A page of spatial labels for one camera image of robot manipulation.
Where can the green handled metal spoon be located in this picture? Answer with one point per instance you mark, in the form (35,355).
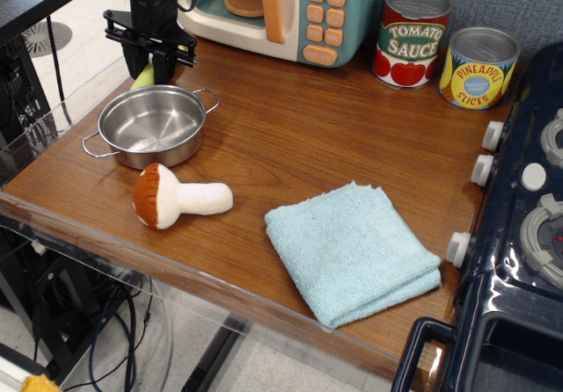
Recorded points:
(147,78)

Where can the plush brown white mushroom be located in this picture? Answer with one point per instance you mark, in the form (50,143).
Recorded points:
(159,199)

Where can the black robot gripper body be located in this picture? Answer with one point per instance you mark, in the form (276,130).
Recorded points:
(152,24)

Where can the dark blue toy stove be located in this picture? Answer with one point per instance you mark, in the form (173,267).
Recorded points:
(507,330)

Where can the orange fuzzy object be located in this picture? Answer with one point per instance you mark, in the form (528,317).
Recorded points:
(38,383)

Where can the teal toy microwave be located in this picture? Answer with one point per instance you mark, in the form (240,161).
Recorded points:
(323,33)

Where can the clear acrylic table guard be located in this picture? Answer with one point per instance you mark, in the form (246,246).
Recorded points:
(51,195)

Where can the small steel pot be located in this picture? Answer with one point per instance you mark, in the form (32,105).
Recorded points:
(155,124)

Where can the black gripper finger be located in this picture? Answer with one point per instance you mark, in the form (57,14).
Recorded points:
(136,58)
(164,64)

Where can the pineapple slices can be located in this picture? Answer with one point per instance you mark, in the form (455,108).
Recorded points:
(478,67)

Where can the tomato sauce can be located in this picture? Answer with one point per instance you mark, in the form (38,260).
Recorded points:
(409,40)

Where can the light blue folded cloth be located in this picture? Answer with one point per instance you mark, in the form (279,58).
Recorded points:
(350,254)

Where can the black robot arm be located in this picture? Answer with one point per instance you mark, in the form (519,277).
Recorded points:
(150,33)

